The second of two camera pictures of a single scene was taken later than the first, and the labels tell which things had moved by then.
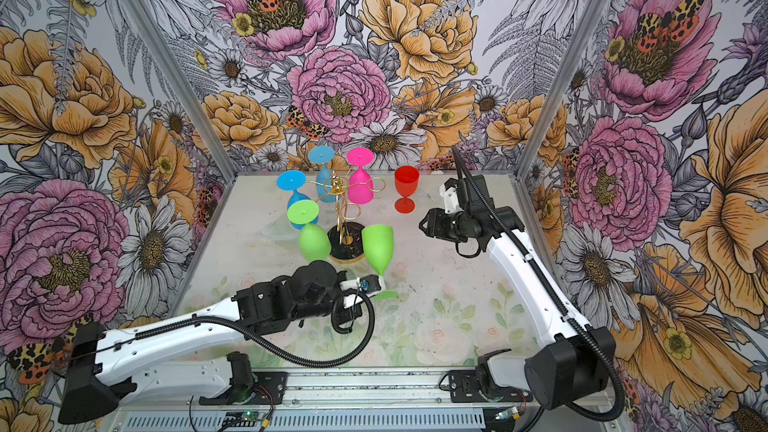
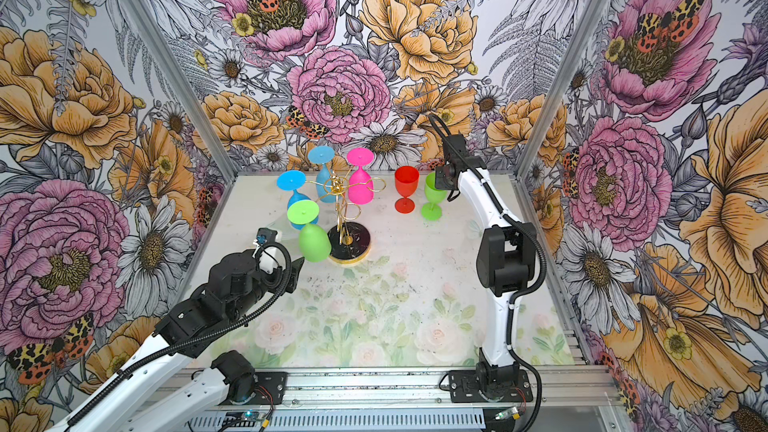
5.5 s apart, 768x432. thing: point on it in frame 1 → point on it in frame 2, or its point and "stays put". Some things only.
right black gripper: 434,227 → 440,170
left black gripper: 348,313 → 290,283
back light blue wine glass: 323,155 stays put
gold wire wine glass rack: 345,235 stays put
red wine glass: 406,181 stays put
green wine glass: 378,243 → 432,211
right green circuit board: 509,413 stays put
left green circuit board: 247,418 stays put
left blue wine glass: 293,180 stays put
